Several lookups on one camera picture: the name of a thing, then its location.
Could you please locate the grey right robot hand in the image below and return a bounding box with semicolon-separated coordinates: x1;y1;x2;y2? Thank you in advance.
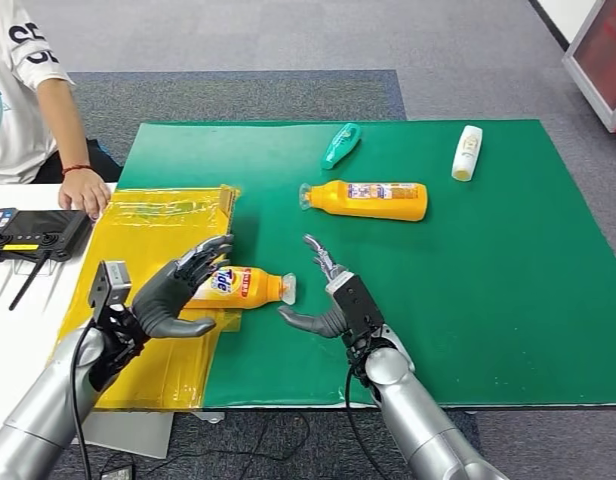
278;233;350;340

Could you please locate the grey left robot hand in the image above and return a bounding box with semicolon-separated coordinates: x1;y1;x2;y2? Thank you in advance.
131;233;235;340

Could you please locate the orange detergent bottle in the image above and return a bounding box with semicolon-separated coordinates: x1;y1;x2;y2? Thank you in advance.
185;266;297;311
298;180;429;223

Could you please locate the teal plastic bottle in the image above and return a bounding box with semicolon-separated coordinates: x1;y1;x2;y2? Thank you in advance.
321;122;362;171

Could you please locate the white plastic bottle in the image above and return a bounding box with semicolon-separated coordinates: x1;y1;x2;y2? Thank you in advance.
451;125;483;183

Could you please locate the yellow taped cardboard box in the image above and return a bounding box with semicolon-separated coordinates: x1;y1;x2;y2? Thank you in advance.
50;185;242;412

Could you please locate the white board under table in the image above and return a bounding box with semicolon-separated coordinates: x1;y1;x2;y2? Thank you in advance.
80;410;175;460

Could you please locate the person's left hand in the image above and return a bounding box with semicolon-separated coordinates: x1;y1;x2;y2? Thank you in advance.
57;167;113;221

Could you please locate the black controller with antennas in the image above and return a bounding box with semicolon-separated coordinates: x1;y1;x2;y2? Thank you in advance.
0;209;93;313

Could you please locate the grey device with blue sticker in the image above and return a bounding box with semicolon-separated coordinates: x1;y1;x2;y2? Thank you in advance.
0;207;19;241

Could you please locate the green table mat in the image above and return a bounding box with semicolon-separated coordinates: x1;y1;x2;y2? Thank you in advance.
116;119;616;409

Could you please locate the person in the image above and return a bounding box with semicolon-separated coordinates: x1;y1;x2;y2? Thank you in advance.
0;0;124;221

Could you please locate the red and white cabinet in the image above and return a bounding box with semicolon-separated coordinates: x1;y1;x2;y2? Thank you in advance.
562;0;616;134

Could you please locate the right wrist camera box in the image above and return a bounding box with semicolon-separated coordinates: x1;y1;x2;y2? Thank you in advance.
325;270;387;343

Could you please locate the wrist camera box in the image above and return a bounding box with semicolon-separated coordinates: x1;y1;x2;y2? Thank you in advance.
87;260;132;311
325;270;387;343

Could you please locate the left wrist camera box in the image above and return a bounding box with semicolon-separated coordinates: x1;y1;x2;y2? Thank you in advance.
87;260;132;311

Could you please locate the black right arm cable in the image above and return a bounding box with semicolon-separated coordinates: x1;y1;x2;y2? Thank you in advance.
343;362;385;480

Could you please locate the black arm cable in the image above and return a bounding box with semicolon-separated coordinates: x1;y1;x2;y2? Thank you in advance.
343;362;385;480
69;321;97;480

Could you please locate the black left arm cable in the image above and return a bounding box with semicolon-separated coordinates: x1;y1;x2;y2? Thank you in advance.
69;321;97;480

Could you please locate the black floor cable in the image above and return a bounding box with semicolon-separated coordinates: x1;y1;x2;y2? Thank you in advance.
95;413;313;480

